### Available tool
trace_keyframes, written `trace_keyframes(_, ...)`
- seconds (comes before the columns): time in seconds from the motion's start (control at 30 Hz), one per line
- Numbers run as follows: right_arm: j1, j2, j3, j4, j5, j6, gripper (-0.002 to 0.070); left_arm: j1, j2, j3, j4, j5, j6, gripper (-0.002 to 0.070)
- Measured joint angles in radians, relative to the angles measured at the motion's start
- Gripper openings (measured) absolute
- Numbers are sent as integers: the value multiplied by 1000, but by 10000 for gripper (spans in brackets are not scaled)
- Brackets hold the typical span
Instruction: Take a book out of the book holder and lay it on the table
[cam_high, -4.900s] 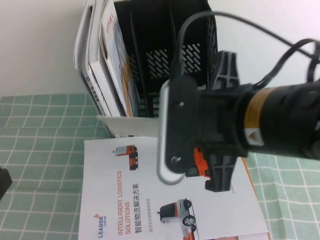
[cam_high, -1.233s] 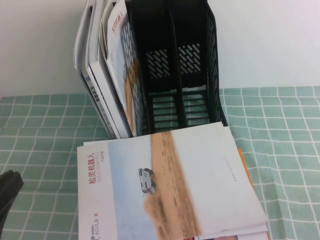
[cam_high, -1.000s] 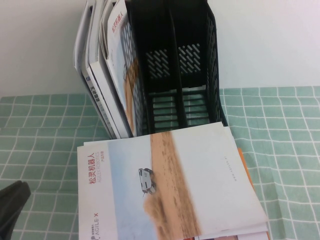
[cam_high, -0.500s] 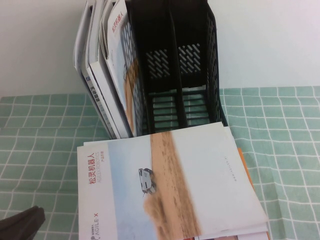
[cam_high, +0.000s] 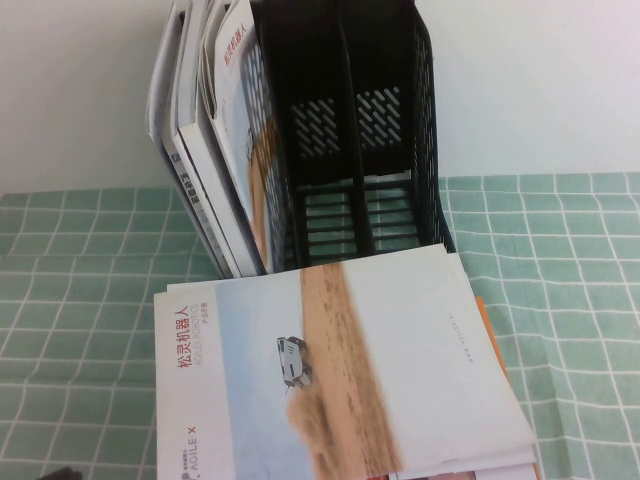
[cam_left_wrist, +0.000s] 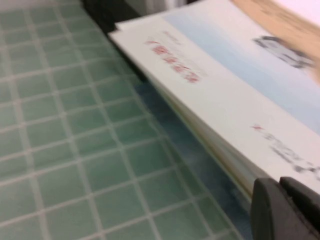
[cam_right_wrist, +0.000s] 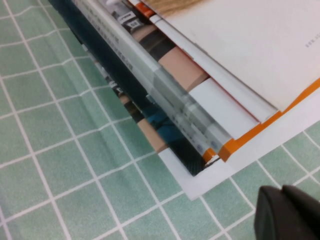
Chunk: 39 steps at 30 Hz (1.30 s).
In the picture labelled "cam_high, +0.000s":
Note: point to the green checkered tablecloth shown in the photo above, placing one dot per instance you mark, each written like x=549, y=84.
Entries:
x=75, y=325

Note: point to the orange book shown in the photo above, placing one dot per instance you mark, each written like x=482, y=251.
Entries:
x=487, y=325

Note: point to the white brochure pink print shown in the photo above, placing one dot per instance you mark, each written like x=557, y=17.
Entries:
x=475, y=472

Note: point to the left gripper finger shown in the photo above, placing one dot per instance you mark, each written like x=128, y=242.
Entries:
x=65, y=475

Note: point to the grey white glossy folder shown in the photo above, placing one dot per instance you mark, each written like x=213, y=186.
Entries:
x=160, y=75

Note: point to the desert cover robot brochure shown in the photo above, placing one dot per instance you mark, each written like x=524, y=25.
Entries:
x=350, y=375
x=240, y=125

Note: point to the white book blue spine text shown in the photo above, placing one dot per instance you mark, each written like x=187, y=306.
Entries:
x=192, y=150

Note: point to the black mesh book holder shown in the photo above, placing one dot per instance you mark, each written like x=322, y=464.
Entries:
x=320, y=60

